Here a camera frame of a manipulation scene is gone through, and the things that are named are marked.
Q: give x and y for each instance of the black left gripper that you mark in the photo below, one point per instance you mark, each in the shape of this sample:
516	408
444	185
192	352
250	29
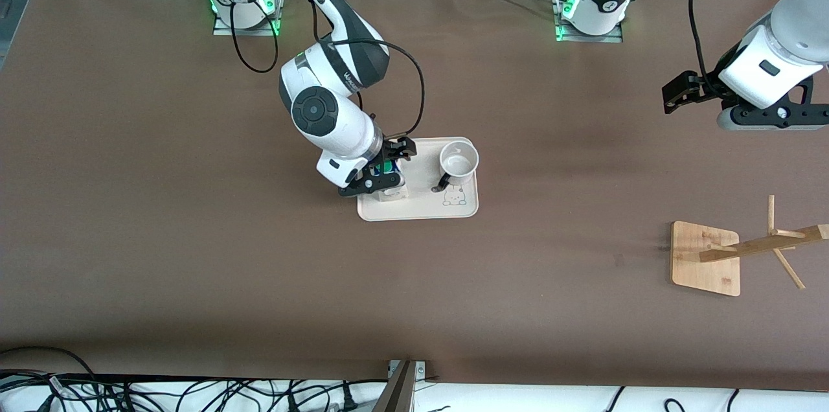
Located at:
701	88

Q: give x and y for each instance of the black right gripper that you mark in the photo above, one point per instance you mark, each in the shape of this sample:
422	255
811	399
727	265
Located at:
393	151

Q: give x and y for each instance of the blue white milk carton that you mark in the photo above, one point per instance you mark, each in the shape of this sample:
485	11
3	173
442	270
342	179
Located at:
392	195

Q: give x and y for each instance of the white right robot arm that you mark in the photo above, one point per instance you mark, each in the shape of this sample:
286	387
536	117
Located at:
324	107

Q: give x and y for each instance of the wooden cup rack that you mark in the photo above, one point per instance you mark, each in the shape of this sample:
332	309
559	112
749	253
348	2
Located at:
699	256

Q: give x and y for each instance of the beige rabbit print tray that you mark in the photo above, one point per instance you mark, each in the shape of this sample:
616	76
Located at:
421	208

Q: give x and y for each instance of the black power plug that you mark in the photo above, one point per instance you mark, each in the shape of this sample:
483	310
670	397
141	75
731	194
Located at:
348	402

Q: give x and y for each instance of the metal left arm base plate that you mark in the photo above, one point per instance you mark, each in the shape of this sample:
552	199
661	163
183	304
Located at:
589	38

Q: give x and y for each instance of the silver metal bracket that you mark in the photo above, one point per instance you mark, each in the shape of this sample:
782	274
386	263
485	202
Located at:
421	370

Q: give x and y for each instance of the grey metal post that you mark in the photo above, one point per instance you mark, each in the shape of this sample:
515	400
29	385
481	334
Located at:
398	392

